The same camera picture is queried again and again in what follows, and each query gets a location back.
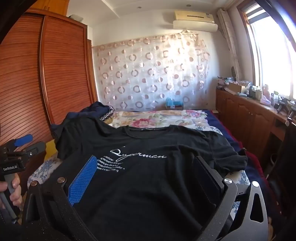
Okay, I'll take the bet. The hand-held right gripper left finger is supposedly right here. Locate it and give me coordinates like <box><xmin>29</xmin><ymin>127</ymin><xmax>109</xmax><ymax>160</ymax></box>
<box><xmin>22</xmin><ymin>155</ymin><xmax>102</xmax><ymax>241</ymax></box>

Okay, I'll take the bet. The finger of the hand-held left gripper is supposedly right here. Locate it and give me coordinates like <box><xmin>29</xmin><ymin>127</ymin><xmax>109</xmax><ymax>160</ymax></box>
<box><xmin>7</xmin><ymin>135</ymin><xmax>33</xmax><ymax>149</ymax></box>
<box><xmin>21</xmin><ymin>142</ymin><xmax>47</xmax><ymax>158</ymax></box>

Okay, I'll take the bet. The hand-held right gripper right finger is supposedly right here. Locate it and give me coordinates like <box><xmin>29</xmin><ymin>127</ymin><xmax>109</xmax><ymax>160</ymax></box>
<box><xmin>191</xmin><ymin>156</ymin><xmax>270</xmax><ymax>241</ymax></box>

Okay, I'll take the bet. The black printed t-shirt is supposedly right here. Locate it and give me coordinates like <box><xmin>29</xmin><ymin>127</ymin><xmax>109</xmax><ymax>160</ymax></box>
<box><xmin>55</xmin><ymin>116</ymin><xmax>248</xmax><ymax>241</ymax></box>

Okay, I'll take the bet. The person's left hand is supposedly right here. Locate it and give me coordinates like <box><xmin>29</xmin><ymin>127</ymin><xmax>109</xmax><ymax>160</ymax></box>
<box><xmin>0</xmin><ymin>173</ymin><xmax>23</xmax><ymax>208</ymax></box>

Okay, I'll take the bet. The yellow cloth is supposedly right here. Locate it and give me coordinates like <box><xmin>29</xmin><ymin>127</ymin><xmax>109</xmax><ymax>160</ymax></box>
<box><xmin>45</xmin><ymin>141</ymin><xmax>59</xmax><ymax>161</ymax></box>

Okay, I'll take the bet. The red blanket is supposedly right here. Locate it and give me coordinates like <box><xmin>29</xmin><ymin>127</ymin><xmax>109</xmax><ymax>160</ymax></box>
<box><xmin>239</xmin><ymin>148</ymin><xmax>274</xmax><ymax>188</ymax></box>

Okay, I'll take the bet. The navy blanket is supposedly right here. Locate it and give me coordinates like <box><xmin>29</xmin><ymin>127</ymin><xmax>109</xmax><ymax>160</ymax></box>
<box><xmin>205</xmin><ymin>110</ymin><xmax>266</xmax><ymax>186</ymax></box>

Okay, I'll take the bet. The wooden slatted wardrobe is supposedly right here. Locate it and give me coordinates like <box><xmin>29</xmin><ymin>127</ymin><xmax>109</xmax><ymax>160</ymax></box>
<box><xmin>0</xmin><ymin>8</ymin><xmax>99</xmax><ymax>186</ymax></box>

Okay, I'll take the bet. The wooden sideboard cabinet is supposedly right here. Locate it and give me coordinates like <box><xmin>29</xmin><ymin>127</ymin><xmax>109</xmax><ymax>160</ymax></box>
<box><xmin>215</xmin><ymin>89</ymin><xmax>296</xmax><ymax>164</ymax></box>

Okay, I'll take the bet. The blue plastic object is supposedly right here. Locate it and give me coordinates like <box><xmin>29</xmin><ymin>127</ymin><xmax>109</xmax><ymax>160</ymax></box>
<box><xmin>165</xmin><ymin>97</ymin><xmax>184</xmax><ymax>111</ymax></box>

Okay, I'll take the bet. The floral bedsheet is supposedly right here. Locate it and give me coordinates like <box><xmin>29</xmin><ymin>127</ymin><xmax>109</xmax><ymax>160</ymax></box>
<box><xmin>27</xmin><ymin>110</ymin><xmax>251</xmax><ymax>209</ymax></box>

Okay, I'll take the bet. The black chair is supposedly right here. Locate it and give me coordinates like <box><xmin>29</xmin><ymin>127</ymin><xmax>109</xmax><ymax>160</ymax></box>
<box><xmin>268</xmin><ymin>125</ymin><xmax>296</xmax><ymax>210</ymax></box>

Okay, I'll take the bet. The cardboard box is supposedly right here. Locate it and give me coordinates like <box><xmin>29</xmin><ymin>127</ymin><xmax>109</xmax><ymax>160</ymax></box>
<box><xmin>228</xmin><ymin>82</ymin><xmax>249</xmax><ymax>94</ymax></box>

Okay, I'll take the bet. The pile of papers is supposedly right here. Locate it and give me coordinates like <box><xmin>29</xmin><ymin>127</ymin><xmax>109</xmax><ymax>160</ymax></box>
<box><xmin>216</xmin><ymin>76</ymin><xmax>232</xmax><ymax>90</ymax></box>

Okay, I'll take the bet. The pink figurine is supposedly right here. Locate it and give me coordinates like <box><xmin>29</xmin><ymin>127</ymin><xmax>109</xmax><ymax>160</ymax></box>
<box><xmin>260</xmin><ymin>84</ymin><xmax>272</xmax><ymax>106</ymax></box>

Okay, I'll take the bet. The black tripod gadget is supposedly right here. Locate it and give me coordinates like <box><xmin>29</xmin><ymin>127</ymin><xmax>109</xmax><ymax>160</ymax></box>
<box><xmin>274</xmin><ymin>97</ymin><xmax>296</xmax><ymax>114</ymax></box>

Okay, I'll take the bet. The sheer circle-patterned curtain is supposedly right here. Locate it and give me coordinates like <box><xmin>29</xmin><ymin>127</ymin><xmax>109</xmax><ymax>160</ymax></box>
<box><xmin>92</xmin><ymin>32</ymin><xmax>211</xmax><ymax>112</ymax></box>

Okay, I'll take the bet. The white window curtain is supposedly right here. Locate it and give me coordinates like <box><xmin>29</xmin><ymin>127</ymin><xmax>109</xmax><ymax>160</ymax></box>
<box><xmin>217</xmin><ymin>8</ymin><xmax>243</xmax><ymax>82</ymax></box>

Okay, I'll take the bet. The window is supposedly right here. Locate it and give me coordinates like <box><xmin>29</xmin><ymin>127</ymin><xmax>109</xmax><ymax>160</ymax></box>
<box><xmin>236</xmin><ymin>0</ymin><xmax>296</xmax><ymax>99</ymax></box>

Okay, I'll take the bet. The wall air conditioner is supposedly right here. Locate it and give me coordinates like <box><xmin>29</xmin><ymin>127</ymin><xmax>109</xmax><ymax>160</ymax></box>
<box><xmin>173</xmin><ymin>10</ymin><xmax>218</xmax><ymax>32</ymax></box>

